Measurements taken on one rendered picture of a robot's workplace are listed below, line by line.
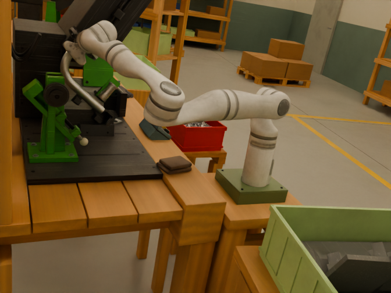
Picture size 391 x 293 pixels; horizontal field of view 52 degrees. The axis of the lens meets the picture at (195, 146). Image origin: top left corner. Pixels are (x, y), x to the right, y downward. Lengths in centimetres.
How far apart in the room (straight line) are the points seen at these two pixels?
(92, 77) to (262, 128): 68
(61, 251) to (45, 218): 134
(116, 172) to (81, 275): 107
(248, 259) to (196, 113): 45
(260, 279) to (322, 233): 26
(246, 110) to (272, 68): 641
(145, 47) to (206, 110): 321
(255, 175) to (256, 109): 25
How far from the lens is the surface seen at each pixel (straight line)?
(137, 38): 438
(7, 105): 98
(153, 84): 105
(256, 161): 137
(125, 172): 133
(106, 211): 116
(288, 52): 822
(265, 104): 126
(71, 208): 117
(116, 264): 238
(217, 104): 114
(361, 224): 136
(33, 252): 246
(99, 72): 163
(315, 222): 127
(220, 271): 139
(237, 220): 128
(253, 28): 1149
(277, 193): 142
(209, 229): 129
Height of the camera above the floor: 150
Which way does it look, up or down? 22 degrees down
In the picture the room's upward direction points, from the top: 10 degrees clockwise
